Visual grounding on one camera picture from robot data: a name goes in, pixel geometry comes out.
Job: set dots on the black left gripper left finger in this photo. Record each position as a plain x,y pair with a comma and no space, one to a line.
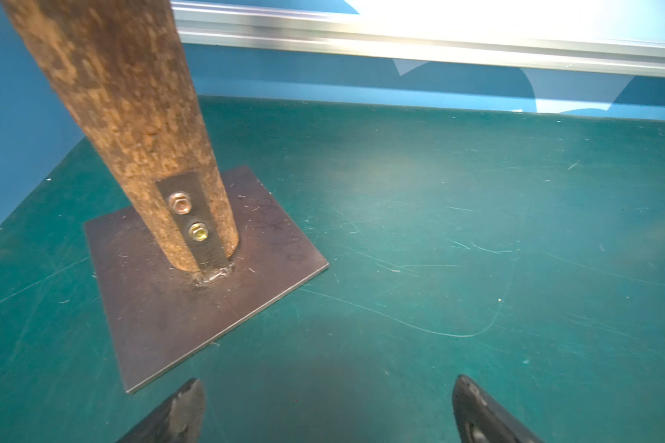
177,419

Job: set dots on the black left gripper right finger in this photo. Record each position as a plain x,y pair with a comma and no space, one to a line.
480,418

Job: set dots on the rusty brown tree trunk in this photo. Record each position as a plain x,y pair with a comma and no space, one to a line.
120,69

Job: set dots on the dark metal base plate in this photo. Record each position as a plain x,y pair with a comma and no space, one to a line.
158,315

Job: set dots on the aluminium back frame rail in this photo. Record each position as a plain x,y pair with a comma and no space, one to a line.
345,34

